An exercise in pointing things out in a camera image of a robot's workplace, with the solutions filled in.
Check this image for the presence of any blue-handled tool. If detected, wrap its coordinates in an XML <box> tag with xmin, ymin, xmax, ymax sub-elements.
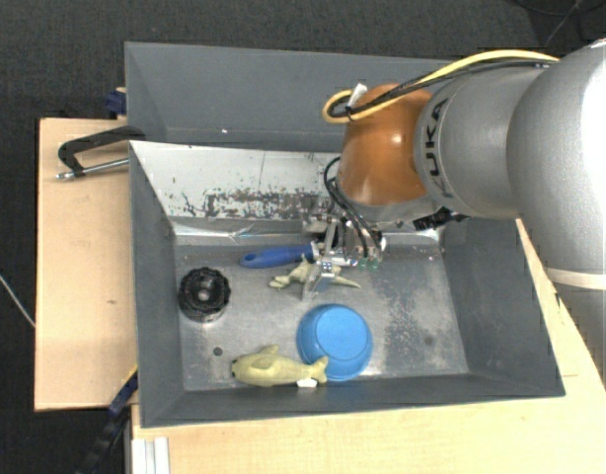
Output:
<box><xmin>239</xmin><ymin>244</ymin><xmax>316</xmax><ymax>271</ymax></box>

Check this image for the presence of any pale yellow toy lizard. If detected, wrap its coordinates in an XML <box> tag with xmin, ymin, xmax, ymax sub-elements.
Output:
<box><xmin>267</xmin><ymin>254</ymin><xmax>362</xmax><ymax>292</ymax></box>

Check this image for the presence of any black ribbed round knob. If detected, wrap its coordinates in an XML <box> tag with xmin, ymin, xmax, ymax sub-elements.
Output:
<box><xmin>177</xmin><ymin>266</ymin><xmax>233</xmax><ymax>324</ymax></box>

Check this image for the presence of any pale wood board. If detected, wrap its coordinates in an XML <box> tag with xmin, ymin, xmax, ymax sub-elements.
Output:
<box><xmin>34</xmin><ymin>118</ymin><xmax>139</xmax><ymax>412</ymax></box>

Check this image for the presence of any yellow toy fish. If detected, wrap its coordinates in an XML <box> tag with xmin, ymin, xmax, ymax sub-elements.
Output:
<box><xmin>230</xmin><ymin>344</ymin><xmax>330</xmax><ymax>390</ymax></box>

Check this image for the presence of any blue bowl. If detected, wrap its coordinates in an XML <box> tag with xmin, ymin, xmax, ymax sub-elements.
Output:
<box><xmin>295</xmin><ymin>303</ymin><xmax>374</xmax><ymax>383</ymax></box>

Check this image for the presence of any grey metal bin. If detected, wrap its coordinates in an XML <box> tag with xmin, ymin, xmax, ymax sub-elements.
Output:
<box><xmin>123</xmin><ymin>40</ymin><xmax>567</xmax><ymax>429</ymax></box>

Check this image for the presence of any black cylinder on white bracket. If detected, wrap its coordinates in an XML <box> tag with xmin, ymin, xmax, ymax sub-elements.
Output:
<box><xmin>411</xmin><ymin>207</ymin><xmax>470</xmax><ymax>232</ymax></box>

